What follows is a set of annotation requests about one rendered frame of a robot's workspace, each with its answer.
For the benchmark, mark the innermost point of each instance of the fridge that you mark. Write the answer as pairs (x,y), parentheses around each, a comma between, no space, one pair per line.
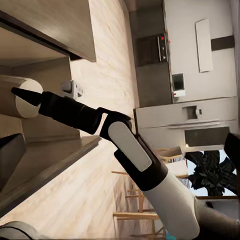
(195,126)

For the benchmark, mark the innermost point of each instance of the oven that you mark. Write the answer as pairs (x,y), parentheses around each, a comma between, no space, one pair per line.
(153,50)

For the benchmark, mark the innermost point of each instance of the cabinet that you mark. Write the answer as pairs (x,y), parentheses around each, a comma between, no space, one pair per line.
(38,40)

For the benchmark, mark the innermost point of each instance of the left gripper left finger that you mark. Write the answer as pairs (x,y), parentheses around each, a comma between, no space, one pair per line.
(12,150)

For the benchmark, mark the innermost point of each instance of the pillar candle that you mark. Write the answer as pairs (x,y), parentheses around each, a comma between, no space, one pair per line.
(14,106)

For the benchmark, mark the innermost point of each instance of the breakfast table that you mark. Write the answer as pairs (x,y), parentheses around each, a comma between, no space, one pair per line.
(148,214)

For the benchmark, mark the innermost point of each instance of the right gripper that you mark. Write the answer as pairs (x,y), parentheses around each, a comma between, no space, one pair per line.
(61,109)

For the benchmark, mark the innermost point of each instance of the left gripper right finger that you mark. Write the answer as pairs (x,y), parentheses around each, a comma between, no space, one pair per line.
(232,149)

